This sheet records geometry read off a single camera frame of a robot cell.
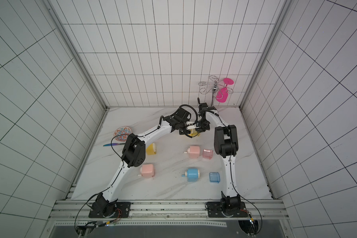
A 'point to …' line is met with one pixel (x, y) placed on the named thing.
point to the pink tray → (207, 153)
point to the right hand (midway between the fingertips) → (200, 128)
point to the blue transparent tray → (214, 177)
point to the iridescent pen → (113, 144)
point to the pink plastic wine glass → (222, 94)
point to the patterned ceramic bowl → (120, 130)
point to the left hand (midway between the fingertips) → (186, 127)
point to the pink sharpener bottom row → (148, 170)
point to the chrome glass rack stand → (216, 89)
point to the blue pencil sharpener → (193, 174)
